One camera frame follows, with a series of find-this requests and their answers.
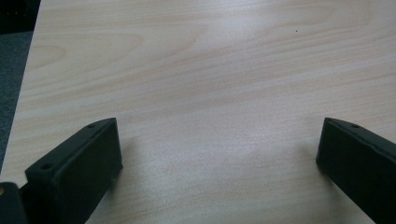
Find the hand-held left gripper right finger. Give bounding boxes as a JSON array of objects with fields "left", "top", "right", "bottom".
[{"left": 316, "top": 117, "right": 396, "bottom": 224}]

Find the dark object beyond table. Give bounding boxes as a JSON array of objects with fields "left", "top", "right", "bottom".
[{"left": 0, "top": 0, "right": 42, "bottom": 35}]

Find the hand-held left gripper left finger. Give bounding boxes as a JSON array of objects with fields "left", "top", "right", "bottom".
[{"left": 21, "top": 117, "right": 124, "bottom": 224}]

